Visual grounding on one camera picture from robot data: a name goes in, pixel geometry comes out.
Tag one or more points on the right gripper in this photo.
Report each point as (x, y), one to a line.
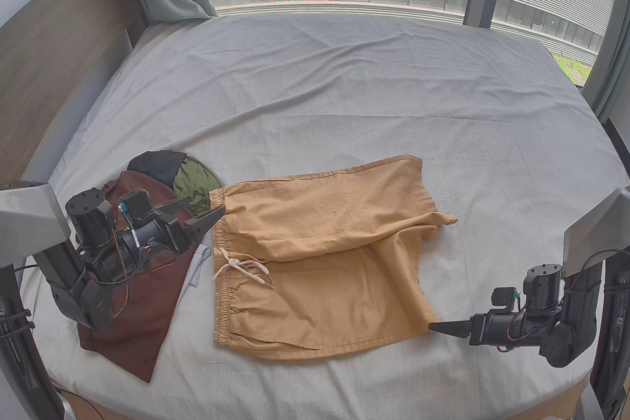
(497, 328)

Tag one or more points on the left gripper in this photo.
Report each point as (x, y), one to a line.
(156, 238)

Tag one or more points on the tan shorts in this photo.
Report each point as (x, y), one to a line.
(320, 285)

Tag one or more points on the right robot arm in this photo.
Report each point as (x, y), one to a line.
(581, 309)

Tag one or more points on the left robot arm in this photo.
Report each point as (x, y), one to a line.
(74, 280)

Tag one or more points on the bed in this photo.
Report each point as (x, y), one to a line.
(344, 88)

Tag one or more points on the green garment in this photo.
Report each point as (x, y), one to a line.
(194, 182)

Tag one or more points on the pale grey garment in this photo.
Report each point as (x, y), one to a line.
(197, 268)

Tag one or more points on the black garment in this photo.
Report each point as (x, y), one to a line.
(152, 164)

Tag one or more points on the brown garment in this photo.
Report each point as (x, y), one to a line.
(138, 334)

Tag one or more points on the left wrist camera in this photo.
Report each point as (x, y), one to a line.
(137, 204)

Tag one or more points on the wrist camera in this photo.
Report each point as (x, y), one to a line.
(503, 297)
(137, 204)

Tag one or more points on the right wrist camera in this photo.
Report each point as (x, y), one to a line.
(503, 297)

